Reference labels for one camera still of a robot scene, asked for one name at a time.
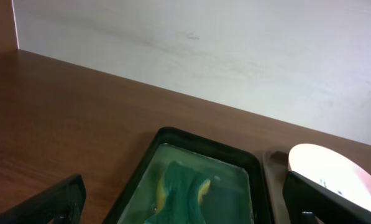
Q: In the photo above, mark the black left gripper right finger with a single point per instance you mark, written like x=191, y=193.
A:
x=309, y=202

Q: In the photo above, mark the pinkish white plate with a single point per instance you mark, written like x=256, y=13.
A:
x=332, y=171

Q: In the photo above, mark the green yellow sponge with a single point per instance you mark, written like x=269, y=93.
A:
x=179, y=196

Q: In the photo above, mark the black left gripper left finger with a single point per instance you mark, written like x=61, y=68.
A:
x=61, y=203

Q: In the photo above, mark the dark green water tray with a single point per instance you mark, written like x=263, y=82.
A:
x=237, y=193

